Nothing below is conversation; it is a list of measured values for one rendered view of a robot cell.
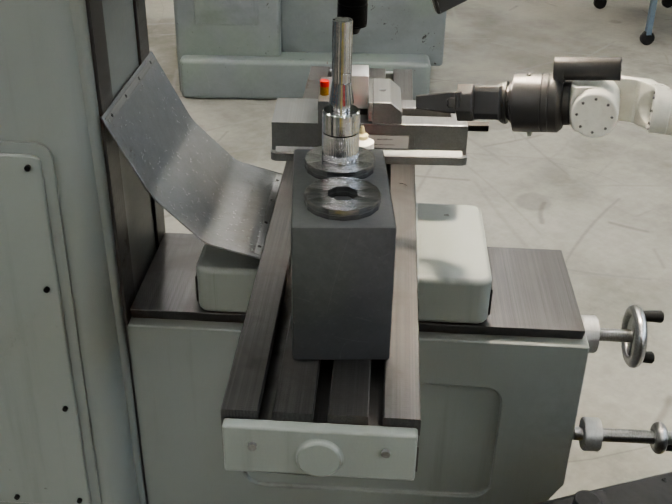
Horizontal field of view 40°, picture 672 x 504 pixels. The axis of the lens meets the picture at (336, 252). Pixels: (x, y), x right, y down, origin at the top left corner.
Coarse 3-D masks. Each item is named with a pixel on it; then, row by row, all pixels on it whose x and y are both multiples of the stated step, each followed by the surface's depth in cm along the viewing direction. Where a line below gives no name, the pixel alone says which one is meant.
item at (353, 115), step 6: (324, 108) 114; (330, 108) 114; (354, 108) 114; (324, 114) 113; (330, 114) 113; (336, 114) 112; (342, 114) 113; (348, 114) 113; (354, 114) 113; (330, 120) 113; (336, 120) 112; (342, 120) 112; (348, 120) 112; (354, 120) 113
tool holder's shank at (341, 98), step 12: (336, 24) 108; (348, 24) 108; (336, 36) 108; (348, 36) 108; (336, 48) 109; (348, 48) 109; (336, 60) 110; (348, 60) 110; (336, 72) 111; (348, 72) 111; (336, 84) 111; (348, 84) 111; (336, 96) 112; (348, 96) 112; (336, 108) 113; (348, 108) 113
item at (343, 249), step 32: (320, 160) 117; (384, 160) 120; (320, 192) 109; (352, 192) 110; (384, 192) 112; (320, 224) 105; (352, 224) 105; (384, 224) 105; (320, 256) 106; (352, 256) 106; (384, 256) 106; (320, 288) 108; (352, 288) 108; (384, 288) 108; (320, 320) 110; (352, 320) 111; (384, 320) 111; (320, 352) 113; (352, 352) 113; (384, 352) 113
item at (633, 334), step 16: (592, 320) 169; (624, 320) 174; (640, 320) 166; (656, 320) 168; (592, 336) 168; (608, 336) 170; (624, 336) 170; (640, 336) 165; (592, 352) 170; (624, 352) 174; (640, 352) 166
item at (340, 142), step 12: (324, 120) 114; (324, 132) 114; (336, 132) 113; (348, 132) 113; (324, 144) 115; (336, 144) 114; (348, 144) 114; (324, 156) 116; (336, 156) 115; (348, 156) 115
